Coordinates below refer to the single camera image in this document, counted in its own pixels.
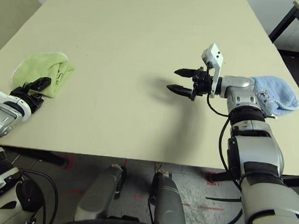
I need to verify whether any grey right robot leg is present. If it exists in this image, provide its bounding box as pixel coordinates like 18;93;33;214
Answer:
148;168;189;224

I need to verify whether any folded light blue towel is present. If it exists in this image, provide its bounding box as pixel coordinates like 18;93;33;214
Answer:
246;74;299;120

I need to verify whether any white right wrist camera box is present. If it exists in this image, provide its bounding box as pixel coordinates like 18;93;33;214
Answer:
198;42;226;99

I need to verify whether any grey robot leg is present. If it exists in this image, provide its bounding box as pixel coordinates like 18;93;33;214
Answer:
75;162;127;224
148;168;189;224

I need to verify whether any black zip tie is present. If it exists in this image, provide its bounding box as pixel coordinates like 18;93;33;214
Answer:
206;196;243;205

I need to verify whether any black table foot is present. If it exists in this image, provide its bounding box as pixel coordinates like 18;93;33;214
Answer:
206;168;299;191
0;146;69;168

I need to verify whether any grey left robot leg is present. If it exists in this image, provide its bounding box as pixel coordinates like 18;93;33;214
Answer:
75;162;127;224

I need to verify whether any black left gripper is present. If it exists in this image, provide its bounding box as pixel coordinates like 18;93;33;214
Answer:
7;74;52;116

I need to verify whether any thin black leg cable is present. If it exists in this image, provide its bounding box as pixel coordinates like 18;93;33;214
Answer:
145;193;157;223

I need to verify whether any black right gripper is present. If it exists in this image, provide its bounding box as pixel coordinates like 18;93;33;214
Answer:
165;64;215;103

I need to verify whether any green terry towel white trim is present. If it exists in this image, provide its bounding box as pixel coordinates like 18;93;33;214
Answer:
11;48;77;100

